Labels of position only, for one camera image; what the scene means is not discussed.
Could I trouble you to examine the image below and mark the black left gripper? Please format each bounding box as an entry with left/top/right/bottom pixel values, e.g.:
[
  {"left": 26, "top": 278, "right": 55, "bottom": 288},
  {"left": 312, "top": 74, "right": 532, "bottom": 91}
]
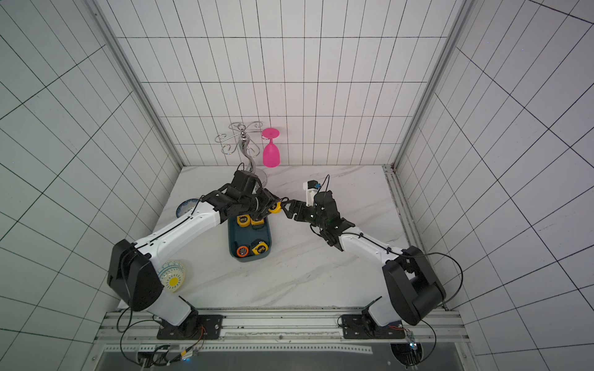
[{"left": 240, "top": 187, "right": 281, "bottom": 222}]

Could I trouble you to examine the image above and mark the yellow 3m tape measure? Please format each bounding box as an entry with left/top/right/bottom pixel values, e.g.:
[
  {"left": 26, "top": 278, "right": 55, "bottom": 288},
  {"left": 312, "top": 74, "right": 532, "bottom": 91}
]
[{"left": 269, "top": 202, "right": 282, "bottom": 214}]

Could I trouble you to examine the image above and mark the yellow tape measure with strap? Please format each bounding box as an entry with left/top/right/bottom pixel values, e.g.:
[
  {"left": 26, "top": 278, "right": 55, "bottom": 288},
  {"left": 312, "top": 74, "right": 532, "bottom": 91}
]
[{"left": 251, "top": 217, "right": 265, "bottom": 226}]

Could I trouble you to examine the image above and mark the small yellow 2m tape measure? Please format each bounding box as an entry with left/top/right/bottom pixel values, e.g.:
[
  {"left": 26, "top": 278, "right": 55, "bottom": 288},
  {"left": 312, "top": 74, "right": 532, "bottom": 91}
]
[{"left": 236, "top": 215, "right": 252, "bottom": 228}]

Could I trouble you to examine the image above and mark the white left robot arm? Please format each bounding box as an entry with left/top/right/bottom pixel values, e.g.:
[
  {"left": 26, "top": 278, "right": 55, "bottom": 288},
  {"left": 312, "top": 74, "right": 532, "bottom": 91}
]
[{"left": 107, "top": 188, "right": 280, "bottom": 326}]

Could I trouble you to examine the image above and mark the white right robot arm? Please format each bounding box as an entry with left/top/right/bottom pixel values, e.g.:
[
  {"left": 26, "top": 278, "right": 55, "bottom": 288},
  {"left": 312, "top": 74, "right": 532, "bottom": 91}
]
[{"left": 280, "top": 200, "right": 446, "bottom": 326}]

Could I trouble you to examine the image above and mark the dark teal storage box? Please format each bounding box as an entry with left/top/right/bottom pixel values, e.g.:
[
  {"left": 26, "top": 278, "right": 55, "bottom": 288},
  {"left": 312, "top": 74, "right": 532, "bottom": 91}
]
[{"left": 227, "top": 217, "right": 272, "bottom": 263}]

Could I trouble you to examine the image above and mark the yellow black tape measure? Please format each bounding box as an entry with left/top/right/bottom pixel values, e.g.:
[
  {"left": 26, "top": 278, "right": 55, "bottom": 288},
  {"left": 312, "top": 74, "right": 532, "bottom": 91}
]
[{"left": 252, "top": 241, "right": 269, "bottom": 255}]

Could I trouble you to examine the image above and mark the orange black tape measure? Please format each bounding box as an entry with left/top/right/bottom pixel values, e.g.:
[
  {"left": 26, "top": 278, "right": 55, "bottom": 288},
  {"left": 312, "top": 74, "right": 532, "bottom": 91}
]
[{"left": 236, "top": 246, "right": 251, "bottom": 258}]

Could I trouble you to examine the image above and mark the pink plastic wine glass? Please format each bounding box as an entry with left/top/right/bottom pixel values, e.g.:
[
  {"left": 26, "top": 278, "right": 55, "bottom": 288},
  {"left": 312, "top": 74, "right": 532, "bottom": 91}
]
[{"left": 262, "top": 128, "right": 281, "bottom": 168}]

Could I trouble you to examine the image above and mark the chrome glass holder stand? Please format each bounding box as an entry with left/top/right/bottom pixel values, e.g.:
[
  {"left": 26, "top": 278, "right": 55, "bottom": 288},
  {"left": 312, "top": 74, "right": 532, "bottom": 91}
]
[{"left": 215, "top": 121, "right": 268, "bottom": 186}]

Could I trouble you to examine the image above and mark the blue floral ceramic bowl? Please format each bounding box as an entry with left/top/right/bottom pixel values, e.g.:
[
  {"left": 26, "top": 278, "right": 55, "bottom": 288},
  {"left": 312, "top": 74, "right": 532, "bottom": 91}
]
[{"left": 176, "top": 198, "right": 200, "bottom": 218}]

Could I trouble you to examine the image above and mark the yellow patterned cup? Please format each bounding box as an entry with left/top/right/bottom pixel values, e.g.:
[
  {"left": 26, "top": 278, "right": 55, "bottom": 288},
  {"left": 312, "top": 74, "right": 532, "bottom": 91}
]
[{"left": 158, "top": 261, "right": 186, "bottom": 292}]

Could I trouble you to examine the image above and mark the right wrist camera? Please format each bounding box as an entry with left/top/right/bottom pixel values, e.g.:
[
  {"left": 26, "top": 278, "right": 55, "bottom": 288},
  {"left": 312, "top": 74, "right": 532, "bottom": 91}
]
[{"left": 303, "top": 180, "right": 321, "bottom": 193}]

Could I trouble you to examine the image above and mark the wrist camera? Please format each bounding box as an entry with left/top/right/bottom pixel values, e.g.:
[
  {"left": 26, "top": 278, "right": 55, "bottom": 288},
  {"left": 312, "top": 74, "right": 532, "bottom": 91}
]
[
  {"left": 230, "top": 170, "right": 261, "bottom": 194},
  {"left": 303, "top": 180, "right": 321, "bottom": 193}
]

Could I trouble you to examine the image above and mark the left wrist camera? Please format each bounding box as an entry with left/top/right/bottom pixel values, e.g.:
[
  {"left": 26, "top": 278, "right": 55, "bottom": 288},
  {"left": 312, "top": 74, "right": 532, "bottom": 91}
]
[{"left": 230, "top": 170, "right": 261, "bottom": 194}]

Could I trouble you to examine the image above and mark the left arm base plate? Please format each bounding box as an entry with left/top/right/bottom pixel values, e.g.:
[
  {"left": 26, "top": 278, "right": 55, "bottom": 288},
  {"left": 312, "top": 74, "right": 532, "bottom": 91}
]
[{"left": 156, "top": 313, "right": 224, "bottom": 341}]

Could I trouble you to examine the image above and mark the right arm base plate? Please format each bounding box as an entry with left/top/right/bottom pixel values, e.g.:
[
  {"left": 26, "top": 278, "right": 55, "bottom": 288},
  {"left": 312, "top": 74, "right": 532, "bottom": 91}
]
[{"left": 337, "top": 314, "right": 405, "bottom": 340}]

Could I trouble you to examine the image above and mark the aluminium mounting rail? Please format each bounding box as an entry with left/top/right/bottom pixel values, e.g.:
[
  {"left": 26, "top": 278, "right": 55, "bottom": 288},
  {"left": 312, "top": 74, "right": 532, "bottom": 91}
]
[{"left": 93, "top": 308, "right": 470, "bottom": 356}]

